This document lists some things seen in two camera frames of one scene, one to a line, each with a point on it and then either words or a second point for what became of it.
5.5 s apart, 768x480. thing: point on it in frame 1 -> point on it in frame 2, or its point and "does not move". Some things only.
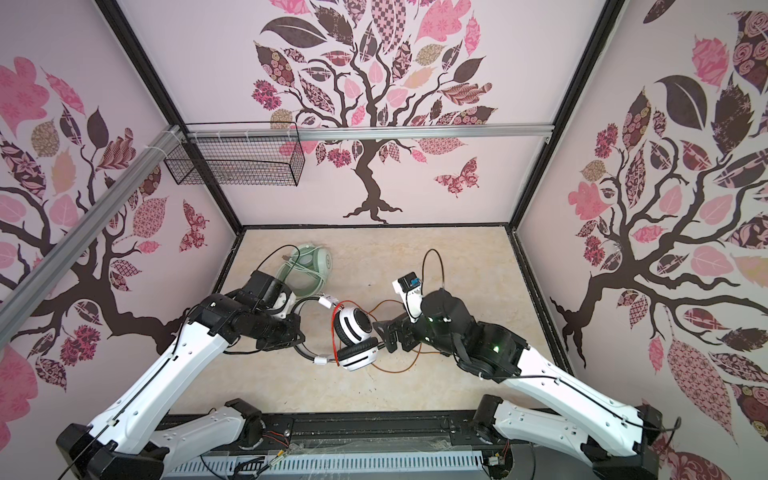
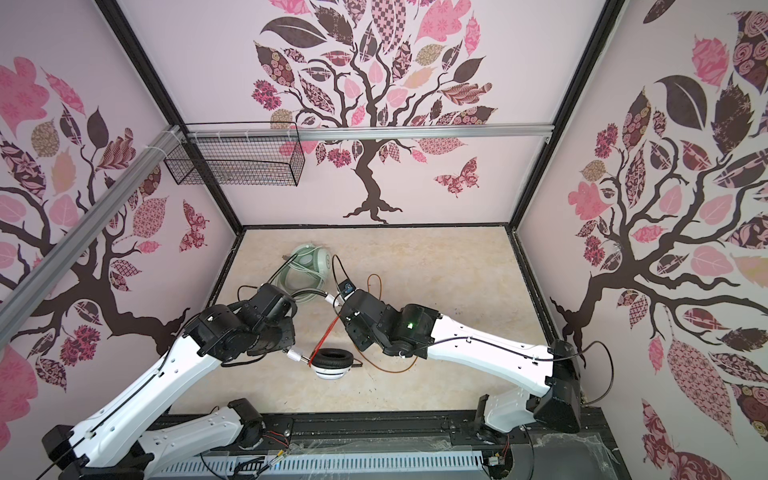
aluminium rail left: (17, 300) does not move
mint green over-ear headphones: (306, 270) does not move
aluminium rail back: (367, 132) does not move
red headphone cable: (420, 351) -> (324, 341)
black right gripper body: (412, 333) -> (358, 338)
